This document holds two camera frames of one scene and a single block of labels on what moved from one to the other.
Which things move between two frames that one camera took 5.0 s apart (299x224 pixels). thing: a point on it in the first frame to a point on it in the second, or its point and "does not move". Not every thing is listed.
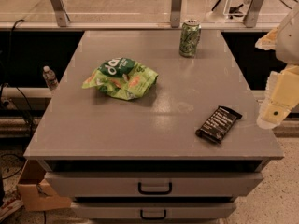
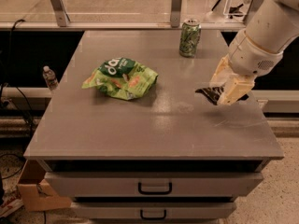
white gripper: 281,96 to 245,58
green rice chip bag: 123,77 does not move
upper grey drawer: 154,184 does not move
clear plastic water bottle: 50,77 does not move
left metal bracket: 58,4 does not move
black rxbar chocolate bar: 218,123 to 214,93
